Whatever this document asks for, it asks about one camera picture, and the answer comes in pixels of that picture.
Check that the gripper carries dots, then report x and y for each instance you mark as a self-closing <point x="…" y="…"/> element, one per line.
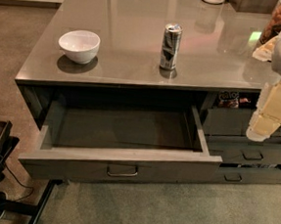
<point x="267" y="117"/>

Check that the grey drawer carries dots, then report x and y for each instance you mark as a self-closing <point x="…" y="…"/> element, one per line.
<point x="95" y="142"/>
<point x="246" y="153"/>
<point x="227" y="121"/>
<point x="247" y="175"/>

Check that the snack bags in drawer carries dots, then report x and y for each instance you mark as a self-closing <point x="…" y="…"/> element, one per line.
<point x="234" y="100"/>

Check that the glass jar of nuts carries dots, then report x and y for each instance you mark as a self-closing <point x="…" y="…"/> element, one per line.
<point x="273" y="27"/>

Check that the brown box on counter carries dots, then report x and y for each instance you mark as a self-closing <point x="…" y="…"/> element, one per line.
<point x="253" y="6"/>

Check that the silver black drink can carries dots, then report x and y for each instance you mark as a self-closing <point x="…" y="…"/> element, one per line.
<point x="171" y="44"/>

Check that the white ceramic bowl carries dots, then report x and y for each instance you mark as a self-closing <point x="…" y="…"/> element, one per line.
<point x="80" y="46"/>

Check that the grey cabinet counter frame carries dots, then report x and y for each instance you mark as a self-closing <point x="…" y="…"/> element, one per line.
<point x="215" y="52"/>

